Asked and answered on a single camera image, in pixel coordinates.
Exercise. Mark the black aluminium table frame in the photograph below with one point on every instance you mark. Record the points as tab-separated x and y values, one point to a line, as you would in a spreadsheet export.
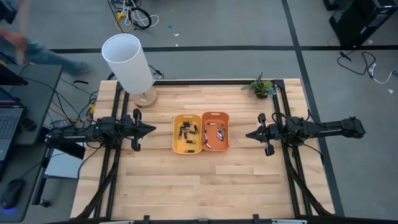
217	82

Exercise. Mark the black monitor edge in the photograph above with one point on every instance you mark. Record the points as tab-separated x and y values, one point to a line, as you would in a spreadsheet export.
9	77

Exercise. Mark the person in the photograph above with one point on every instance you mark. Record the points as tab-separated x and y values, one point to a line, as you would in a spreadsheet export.
46	56

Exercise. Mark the black machine box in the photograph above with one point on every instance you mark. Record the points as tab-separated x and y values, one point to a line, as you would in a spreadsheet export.
357	25

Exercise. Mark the black desk foot bar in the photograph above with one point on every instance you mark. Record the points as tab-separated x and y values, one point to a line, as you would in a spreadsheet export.
66	149

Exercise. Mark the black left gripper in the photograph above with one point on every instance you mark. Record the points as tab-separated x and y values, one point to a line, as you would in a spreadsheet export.
130	129

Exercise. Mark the black caster wheel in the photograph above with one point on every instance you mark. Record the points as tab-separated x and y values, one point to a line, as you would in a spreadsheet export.
44	203

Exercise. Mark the black side desk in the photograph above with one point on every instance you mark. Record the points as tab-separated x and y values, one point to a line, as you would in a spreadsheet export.
40	93

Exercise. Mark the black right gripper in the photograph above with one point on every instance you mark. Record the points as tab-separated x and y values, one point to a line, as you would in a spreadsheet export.
275	130

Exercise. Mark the grey laptop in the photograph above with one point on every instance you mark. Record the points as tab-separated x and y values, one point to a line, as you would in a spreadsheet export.
9	124

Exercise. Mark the small potted succulent plant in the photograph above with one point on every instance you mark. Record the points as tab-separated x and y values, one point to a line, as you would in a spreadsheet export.
262	88

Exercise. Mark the black power brick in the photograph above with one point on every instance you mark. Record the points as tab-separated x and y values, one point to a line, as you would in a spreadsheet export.
60	124

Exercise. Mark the small black desk device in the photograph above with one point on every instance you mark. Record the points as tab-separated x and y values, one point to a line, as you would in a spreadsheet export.
29	124

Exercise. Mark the white shade wooden lamp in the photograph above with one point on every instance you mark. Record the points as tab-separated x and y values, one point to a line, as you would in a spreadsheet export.
130	70

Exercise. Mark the yellow plastic bin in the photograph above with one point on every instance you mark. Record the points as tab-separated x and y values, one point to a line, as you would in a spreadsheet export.
177	146

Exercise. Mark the white flat board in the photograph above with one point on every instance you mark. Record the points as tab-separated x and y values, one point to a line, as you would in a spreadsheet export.
62	165

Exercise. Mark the black computer mouse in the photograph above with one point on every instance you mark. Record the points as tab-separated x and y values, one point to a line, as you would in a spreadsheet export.
12	191

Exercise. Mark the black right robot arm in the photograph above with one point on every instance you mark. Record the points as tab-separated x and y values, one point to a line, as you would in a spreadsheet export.
326	128

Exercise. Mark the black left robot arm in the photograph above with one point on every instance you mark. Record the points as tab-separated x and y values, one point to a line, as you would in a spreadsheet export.
77	132

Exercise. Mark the orange plastic bin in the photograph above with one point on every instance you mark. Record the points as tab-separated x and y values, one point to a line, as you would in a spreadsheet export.
217	146

